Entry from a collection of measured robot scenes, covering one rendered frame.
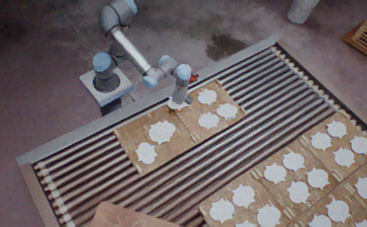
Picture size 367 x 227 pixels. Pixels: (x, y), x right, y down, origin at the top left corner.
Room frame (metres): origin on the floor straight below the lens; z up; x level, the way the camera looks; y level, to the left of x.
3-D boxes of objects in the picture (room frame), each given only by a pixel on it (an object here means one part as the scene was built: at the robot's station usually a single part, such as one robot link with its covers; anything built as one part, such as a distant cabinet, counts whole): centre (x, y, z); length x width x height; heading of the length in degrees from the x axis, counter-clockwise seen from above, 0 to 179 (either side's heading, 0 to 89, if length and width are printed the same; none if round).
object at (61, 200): (1.01, -0.14, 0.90); 1.95 x 0.05 x 0.05; 134
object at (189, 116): (1.13, -0.19, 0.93); 0.41 x 0.35 x 0.02; 134
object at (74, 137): (1.25, 0.09, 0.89); 2.08 x 0.08 x 0.06; 134
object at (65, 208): (0.98, -0.17, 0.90); 1.95 x 0.05 x 0.05; 134
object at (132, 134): (0.85, 0.11, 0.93); 0.41 x 0.35 x 0.02; 134
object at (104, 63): (1.22, 0.54, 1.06); 0.13 x 0.12 x 0.14; 149
